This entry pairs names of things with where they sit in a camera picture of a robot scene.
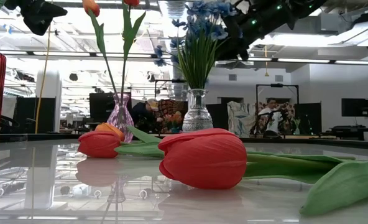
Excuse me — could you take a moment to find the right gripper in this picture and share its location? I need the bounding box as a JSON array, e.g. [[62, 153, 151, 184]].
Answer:
[[216, 0, 297, 62]]

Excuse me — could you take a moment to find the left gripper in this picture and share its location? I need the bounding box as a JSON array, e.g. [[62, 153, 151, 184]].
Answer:
[[3, 0, 68, 36]]

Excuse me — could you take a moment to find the blue artificial flower spray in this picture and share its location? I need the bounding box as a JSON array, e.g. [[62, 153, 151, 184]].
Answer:
[[171, 0, 222, 91], [202, 0, 239, 91], [154, 18, 203, 91]]

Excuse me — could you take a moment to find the orange artificial tulip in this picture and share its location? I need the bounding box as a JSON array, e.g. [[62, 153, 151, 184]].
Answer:
[[81, 0, 119, 100], [119, 0, 147, 100], [94, 122, 162, 144]]

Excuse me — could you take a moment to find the clear cut-glass vase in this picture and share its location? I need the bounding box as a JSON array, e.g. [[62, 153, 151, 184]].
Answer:
[[182, 88, 214, 133]]

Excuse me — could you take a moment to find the pink glass vase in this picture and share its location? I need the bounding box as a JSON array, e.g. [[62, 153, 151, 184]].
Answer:
[[106, 92, 135, 144]]

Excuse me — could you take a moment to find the ceiling light strip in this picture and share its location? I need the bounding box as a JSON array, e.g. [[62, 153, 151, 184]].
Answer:
[[0, 50, 156, 58], [249, 57, 368, 66]]

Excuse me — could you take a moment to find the person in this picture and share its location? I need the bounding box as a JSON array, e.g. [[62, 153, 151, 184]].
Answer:
[[257, 97, 287, 138], [131, 98, 160, 133]]

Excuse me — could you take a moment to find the white patterned cloth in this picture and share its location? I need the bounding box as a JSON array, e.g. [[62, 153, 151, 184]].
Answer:
[[226, 100, 257, 138]]

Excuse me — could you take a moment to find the brown floral cloth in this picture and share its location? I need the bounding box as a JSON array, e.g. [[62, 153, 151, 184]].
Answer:
[[257, 101, 297, 133]]

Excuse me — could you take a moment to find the black partition panel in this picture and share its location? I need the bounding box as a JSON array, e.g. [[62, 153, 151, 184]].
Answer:
[[14, 97, 57, 134]]

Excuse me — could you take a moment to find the orange flower bouquet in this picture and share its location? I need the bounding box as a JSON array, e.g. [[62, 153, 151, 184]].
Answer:
[[167, 111, 185, 134]]

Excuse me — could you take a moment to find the black monitor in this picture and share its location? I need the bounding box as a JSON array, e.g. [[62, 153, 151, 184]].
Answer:
[[341, 98, 368, 118], [89, 92, 132, 124]]

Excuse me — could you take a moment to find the black desk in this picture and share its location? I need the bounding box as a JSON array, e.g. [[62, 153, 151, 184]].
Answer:
[[331, 124, 368, 141]]

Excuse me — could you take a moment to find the yellow cable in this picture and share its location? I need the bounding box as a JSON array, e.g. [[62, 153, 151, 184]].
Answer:
[[34, 23, 51, 135]]

